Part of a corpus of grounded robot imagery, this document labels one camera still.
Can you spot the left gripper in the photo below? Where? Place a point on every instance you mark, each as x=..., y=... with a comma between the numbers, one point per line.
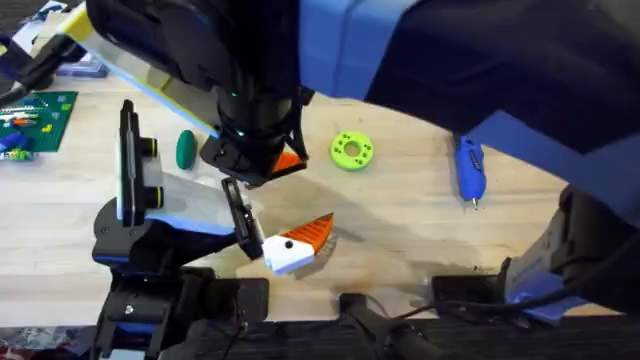
x=195, y=205

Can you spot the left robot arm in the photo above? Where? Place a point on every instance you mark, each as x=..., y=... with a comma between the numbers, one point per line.
x=150, y=250

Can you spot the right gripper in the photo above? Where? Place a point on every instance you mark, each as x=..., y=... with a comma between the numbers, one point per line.
x=255, y=130

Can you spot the green oval toy vegetable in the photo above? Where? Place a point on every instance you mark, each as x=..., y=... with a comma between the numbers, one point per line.
x=186, y=150

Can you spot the blue electric screwdriver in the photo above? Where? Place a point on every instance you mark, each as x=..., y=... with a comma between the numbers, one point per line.
x=470, y=170

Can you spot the blue flat box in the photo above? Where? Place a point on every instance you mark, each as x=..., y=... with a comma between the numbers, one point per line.
x=85, y=67

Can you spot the green board with blocks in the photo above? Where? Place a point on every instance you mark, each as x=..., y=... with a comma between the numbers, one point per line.
x=45, y=125

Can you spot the left wrist upright plate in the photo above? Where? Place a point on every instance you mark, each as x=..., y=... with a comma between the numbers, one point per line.
x=131, y=165

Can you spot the white and blue box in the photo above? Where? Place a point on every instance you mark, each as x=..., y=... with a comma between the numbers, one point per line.
x=35, y=25

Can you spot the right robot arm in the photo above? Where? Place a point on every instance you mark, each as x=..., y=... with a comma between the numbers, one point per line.
x=500, y=60

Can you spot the green disc with holes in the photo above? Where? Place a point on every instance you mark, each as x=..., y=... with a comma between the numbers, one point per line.
x=337, y=156

